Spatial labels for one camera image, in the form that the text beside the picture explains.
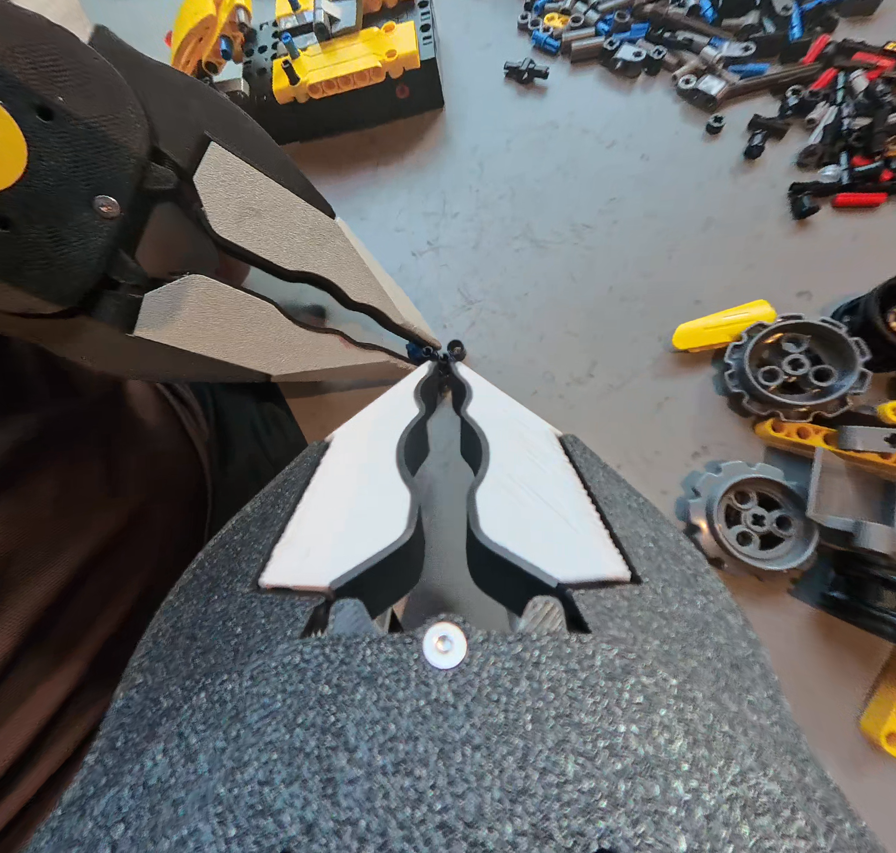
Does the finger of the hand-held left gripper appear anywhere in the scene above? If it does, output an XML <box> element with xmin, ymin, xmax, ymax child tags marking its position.
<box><xmin>192</xmin><ymin>140</ymin><xmax>438</xmax><ymax>353</ymax></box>
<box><xmin>133</xmin><ymin>274</ymin><xmax>421</xmax><ymax>381</ymax></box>

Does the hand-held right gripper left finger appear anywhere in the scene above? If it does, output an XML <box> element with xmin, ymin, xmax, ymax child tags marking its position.
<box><xmin>259</xmin><ymin>364</ymin><xmax>446</xmax><ymax>619</ymax></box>

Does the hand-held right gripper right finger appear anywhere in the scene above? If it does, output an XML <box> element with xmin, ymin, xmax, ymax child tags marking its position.
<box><xmin>451</xmin><ymin>364</ymin><xmax>634</xmax><ymax>619</ymax></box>

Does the yellow toy vehicle model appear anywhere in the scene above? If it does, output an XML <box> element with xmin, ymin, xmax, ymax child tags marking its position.
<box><xmin>168</xmin><ymin>0</ymin><xmax>446</xmax><ymax>147</ymax></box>

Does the black multi-hole connector piece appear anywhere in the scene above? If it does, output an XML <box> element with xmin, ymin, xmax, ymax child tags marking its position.
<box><xmin>423</xmin><ymin>338</ymin><xmax>469</xmax><ymax>375</ymax></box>

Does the pile of small building parts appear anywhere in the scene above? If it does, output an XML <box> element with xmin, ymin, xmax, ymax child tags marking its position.
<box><xmin>446</xmin><ymin>0</ymin><xmax>896</xmax><ymax>221</ymax></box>

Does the grey desk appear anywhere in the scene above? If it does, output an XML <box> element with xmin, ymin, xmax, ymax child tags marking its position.
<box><xmin>56</xmin><ymin>0</ymin><xmax>896</xmax><ymax>798</ymax></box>

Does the yellow curved panel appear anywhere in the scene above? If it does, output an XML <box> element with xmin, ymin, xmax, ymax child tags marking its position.
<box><xmin>671</xmin><ymin>299</ymin><xmax>778</xmax><ymax>353</ymax></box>

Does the group of grey toothed wheels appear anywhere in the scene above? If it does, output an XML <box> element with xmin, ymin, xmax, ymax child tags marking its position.
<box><xmin>677</xmin><ymin>315</ymin><xmax>896</xmax><ymax>577</ymax></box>

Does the black wheel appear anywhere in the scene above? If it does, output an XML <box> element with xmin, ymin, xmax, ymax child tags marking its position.
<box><xmin>833</xmin><ymin>277</ymin><xmax>896</xmax><ymax>374</ymax></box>

